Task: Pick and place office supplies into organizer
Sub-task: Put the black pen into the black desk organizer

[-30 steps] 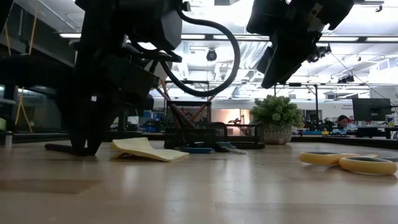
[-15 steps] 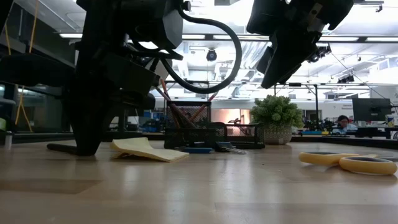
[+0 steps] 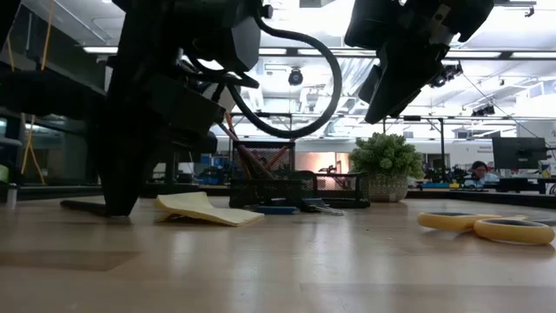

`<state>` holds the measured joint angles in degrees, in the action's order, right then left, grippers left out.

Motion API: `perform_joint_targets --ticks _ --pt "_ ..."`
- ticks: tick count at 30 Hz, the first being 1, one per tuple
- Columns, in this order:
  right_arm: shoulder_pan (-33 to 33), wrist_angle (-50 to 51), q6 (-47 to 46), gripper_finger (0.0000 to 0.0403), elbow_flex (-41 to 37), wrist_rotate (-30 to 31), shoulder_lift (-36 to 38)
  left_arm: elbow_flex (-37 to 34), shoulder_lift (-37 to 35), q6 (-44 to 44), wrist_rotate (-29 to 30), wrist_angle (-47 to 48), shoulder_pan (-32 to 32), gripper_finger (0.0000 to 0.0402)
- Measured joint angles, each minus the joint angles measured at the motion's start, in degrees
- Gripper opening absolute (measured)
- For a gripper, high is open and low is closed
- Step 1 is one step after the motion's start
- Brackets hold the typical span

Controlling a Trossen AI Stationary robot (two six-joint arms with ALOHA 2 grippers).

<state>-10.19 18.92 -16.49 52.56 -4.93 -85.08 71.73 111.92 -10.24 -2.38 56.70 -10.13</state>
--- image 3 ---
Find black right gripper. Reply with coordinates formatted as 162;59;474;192
358;0;455;124

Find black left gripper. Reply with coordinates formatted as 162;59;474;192
100;51;227;217

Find black pen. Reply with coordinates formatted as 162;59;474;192
59;198;109;217

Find yellow sticky note pad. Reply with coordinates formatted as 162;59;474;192
153;191;266;229

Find orange wooden pencil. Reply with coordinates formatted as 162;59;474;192
222;110;239;143
260;145;291;173
215;123;273;180

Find black binder clip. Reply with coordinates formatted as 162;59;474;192
300;197;347;217

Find yellow handled scissors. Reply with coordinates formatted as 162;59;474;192
417;210;556;247

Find black mesh desk organizer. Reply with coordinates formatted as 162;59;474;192
228;139;371;210

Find black ceiling spotlight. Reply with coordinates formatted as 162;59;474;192
425;63;465;90
471;103;496;117

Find green artificial potted plant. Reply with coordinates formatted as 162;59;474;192
348;131;426;203

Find person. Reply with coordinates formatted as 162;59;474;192
463;160;500;184

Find black computer monitor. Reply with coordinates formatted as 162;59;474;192
491;136;549;171

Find blue eraser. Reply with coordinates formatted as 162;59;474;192
253;204;299;216

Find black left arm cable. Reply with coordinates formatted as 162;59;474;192
186;10;344;141

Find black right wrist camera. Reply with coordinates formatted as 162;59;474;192
344;0;393;50

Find yellow cable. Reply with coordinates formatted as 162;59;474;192
4;0;56;186

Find small grey metal post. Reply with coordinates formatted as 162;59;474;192
4;183;18;209

